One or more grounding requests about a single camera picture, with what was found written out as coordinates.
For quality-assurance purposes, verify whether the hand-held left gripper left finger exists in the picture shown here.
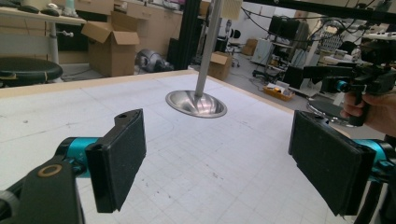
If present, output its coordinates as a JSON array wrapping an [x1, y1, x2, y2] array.
[[55, 108, 148, 215]]

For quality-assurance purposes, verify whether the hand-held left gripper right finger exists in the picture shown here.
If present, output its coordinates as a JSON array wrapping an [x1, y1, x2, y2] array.
[[288, 110, 396, 217]]

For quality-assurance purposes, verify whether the metal hook stand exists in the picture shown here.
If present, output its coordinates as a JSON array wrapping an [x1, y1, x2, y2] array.
[[164, 0, 228, 119]]

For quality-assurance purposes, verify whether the yellow tray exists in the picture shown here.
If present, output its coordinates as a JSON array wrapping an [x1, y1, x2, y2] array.
[[262, 83, 296, 102]]

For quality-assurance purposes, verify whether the black monitor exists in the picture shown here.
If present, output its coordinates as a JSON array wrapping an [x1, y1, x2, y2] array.
[[269, 15, 302, 40]]

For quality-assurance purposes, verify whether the white grid mat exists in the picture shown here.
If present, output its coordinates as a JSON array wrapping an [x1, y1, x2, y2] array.
[[0, 73, 356, 224]]

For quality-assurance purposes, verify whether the grey rounded device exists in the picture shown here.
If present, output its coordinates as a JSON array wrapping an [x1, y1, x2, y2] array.
[[134, 49, 175, 74]]

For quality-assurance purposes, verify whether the black office chair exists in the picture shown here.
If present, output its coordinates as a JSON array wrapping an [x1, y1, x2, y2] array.
[[228, 28, 242, 68]]

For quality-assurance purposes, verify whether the open cardboard box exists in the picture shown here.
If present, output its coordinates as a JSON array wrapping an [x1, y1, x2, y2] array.
[[80, 11, 140, 78]]

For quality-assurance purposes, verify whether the small cardboard box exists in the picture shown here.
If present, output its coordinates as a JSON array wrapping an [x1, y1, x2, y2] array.
[[207, 50, 233, 82]]

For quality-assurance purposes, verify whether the black round stool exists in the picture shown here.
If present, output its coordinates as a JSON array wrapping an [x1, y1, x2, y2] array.
[[0, 56, 64, 89]]

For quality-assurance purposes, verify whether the white-legged desk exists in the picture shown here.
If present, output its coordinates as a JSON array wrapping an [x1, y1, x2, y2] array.
[[0, 6, 88, 64]]

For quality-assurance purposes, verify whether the black stool with chrome ring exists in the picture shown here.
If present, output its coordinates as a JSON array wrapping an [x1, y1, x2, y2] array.
[[306, 98, 358, 128]]

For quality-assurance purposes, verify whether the black frame beam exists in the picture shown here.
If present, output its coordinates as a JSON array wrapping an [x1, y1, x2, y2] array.
[[246, 0, 396, 25]]

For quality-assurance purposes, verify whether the black frame strut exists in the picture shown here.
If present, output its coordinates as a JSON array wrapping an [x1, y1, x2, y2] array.
[[177, 0, 203, 71]]

